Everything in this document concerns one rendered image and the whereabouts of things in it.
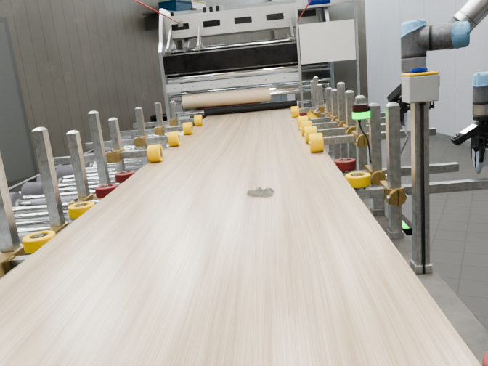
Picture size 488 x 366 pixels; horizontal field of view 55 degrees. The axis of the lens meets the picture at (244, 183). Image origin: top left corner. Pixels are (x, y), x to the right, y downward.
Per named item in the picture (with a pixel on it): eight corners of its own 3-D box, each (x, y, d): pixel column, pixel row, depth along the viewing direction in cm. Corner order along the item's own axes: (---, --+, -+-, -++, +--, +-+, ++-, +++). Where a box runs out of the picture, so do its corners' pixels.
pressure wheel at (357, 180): (354, 202, 159) (353, 169, 156) (376, 205, 154) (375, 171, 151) (341, 208, 154) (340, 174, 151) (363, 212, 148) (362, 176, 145)
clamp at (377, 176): (377, 176, 181) (377, 163, 180) (386, 184, 168) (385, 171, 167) (363, 177, 182) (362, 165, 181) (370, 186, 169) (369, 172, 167)
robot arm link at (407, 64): (396, 59, 148) (417, 57, 150) (396, 74, 149) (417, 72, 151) (410, 58, 141) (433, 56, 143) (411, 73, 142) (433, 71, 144)
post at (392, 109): (399, 248, 154) (396, 102, 143) (402, 253, 151) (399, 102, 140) (388, 249, 154) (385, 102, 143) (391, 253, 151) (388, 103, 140)
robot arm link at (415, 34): (428, 17, 137) (398, 21, 141) (428, 56, 140) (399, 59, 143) (430, 19, 144) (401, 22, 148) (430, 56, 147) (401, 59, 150)
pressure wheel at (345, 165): (354, 184, 182) (354, 155, 179) (359, 190, 174) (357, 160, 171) (334, 186, 182) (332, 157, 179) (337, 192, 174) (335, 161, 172)
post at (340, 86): (347, 173, 250) (343, 81, 239) (348, 174, 247) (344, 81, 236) (340, 173, 251) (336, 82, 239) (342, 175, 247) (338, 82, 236)
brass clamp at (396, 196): (396, 194, 157) (396, 179, 156) (408, 205, 144) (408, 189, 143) (377, 195, 158) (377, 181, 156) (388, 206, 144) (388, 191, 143)
